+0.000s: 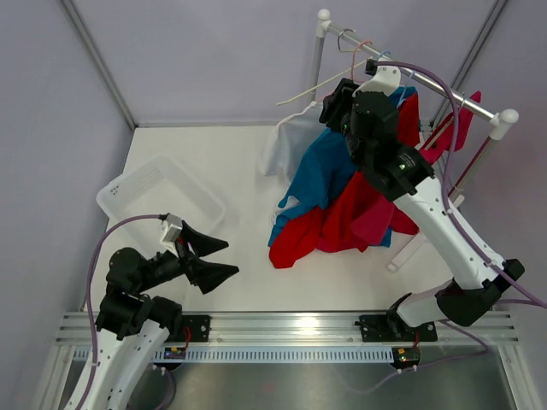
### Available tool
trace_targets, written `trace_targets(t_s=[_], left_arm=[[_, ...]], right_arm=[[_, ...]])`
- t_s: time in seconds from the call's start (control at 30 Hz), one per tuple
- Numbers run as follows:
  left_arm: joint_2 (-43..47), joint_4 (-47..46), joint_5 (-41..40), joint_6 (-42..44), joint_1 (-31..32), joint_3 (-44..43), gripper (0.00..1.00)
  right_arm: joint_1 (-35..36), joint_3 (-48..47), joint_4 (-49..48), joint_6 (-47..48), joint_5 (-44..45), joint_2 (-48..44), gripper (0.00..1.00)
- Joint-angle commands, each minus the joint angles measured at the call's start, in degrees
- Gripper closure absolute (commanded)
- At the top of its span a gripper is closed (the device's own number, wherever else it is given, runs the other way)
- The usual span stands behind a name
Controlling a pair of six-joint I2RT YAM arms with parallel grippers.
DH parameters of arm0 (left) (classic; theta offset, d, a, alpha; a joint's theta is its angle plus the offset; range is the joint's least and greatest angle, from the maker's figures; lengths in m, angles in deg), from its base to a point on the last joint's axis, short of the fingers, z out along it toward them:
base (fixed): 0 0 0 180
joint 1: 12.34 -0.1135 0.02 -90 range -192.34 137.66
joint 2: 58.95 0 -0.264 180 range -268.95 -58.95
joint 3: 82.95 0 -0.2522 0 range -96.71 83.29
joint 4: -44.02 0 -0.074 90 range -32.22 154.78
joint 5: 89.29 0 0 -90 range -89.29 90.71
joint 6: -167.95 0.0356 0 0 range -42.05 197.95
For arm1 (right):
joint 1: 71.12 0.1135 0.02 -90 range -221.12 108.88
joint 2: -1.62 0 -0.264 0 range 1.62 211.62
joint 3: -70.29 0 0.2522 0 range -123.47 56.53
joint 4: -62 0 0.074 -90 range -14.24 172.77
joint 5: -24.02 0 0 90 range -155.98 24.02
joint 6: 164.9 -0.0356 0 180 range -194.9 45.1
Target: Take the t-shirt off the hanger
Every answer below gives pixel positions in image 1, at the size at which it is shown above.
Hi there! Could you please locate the cream wire hanger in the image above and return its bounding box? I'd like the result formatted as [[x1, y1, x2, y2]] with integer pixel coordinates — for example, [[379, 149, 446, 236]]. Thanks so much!
[[276, 60, 367, 106]]

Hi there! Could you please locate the white slotted cable duct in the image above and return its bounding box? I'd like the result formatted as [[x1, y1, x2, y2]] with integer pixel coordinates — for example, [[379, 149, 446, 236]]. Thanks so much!
[[72, 346, 397, 364]]

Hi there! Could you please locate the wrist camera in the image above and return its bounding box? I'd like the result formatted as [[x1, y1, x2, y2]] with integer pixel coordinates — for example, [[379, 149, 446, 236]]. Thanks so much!
[[352, 59, 401, 97], [160, 214, 183, 257]]

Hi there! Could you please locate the white plastic basket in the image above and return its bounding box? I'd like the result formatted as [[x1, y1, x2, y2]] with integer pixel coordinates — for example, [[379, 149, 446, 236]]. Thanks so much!
[[97, 155, 226, 235]]

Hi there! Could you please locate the white t shirt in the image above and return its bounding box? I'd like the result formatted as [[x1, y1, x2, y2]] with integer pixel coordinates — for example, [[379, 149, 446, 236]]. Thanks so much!
[[257, 102, 325, 183]]

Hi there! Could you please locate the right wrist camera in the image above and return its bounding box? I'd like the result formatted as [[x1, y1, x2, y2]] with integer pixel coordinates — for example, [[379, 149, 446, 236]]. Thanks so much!
[[352, 59, 401, 97]]

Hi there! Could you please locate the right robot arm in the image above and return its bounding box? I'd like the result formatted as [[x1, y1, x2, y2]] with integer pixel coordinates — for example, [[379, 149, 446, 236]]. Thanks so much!
[[320, 79, 525, 339]]

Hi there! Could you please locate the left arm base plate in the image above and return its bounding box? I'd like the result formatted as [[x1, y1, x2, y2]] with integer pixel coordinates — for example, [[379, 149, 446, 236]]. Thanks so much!
[[167, 313, 211, 343]]

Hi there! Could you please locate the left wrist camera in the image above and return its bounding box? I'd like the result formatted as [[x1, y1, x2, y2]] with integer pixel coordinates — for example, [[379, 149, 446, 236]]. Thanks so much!
[[160, 214, 183, 257]]

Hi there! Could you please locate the white clothes rack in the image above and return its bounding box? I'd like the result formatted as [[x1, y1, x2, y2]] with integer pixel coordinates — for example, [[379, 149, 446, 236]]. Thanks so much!
[[264, 9, 521, 271]]

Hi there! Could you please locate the pink wire hanger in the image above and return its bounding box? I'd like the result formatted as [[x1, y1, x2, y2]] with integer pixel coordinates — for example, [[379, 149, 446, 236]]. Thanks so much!
[[350, 40, 373, 81]]

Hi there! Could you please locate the light blue wire hanger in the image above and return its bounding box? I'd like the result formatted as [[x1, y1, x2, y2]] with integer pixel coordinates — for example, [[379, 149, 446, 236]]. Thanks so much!
[[376, 50, 391, 62]]

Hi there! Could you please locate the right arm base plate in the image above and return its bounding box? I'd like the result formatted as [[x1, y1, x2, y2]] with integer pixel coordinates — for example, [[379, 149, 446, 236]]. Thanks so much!
[[354, 313, 438, 343]]

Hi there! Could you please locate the red t shirt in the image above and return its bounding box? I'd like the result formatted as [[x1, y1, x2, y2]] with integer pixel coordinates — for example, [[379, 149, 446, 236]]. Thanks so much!
[[268, 92, 422, 270]]

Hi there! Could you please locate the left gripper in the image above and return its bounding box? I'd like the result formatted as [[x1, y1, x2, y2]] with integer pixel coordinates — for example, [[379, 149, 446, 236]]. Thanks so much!
[[136, 220, 238, 293]]

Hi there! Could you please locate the blue t shirt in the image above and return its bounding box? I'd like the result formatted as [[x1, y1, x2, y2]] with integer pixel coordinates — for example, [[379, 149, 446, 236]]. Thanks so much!
[[268, 85, 422, 249]]

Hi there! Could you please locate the magenta t shirt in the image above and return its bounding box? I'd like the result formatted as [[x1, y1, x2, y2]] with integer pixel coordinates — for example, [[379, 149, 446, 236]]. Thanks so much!
[[315, 89, 484, 254]]

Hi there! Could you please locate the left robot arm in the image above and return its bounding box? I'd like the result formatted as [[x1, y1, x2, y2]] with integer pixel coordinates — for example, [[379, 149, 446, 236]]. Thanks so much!
[[66, 214, 239, 409]]

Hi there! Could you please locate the aluminium rail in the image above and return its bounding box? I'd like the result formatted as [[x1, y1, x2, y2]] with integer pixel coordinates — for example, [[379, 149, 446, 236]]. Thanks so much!
[[55, 310, 521, 348]]

